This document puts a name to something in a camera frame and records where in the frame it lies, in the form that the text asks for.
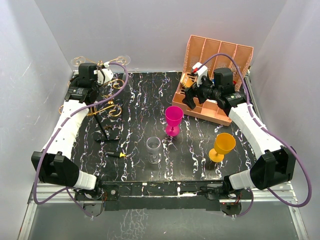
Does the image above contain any gold wire wine glass rack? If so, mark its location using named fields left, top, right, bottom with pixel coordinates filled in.
left=52, top=59, right=128, bottom=144

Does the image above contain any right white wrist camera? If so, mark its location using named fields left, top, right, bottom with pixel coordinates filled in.
left=191, top=62, right=208, bottom=87

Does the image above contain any black yellow screwdriver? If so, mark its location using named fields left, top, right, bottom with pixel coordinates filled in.
left=106, top=151, right=126, bottom=158

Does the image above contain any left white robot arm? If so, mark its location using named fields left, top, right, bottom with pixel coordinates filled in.
left=31, top=63, right=104, bottom=200

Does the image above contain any orange plastic wine glass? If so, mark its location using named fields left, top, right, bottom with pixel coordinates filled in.
left=208, top=132, right=236, bottom=163

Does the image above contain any aluminium frame rail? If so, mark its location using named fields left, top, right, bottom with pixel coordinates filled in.
left=18, top=181, right=309, bottom=240

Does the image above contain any peach desk organizer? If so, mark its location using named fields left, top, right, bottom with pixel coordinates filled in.
left=172, top=35, right=254, bottom=126

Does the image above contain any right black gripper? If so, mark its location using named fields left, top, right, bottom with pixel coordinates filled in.
left=182, top=74, right=221, bottom=110

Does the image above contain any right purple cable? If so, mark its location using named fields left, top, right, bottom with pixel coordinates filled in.
left=198, top=52, right=313, bottom=218

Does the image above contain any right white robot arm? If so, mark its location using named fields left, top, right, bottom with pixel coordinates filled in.
left=182, top=63, right=296, bottom=199

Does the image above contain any purple cable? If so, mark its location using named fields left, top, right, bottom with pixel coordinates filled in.
left=32, top=62, right=130, bottom=218
left=198, top=52, right=313, bottom=218

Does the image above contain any clear wine glass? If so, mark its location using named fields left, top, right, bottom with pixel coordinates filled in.
left=115, top=55, right=131, bottom=66
left=146, top=136, right=162, bottom=165
left=70, top=56, right=86, bottom=67

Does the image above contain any pink plastic wine glass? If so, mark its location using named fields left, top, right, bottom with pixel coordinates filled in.
left=165, top=105, right=184, bottom=137

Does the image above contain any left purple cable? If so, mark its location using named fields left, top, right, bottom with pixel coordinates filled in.
left=32, top=62, right=130, bottom=218

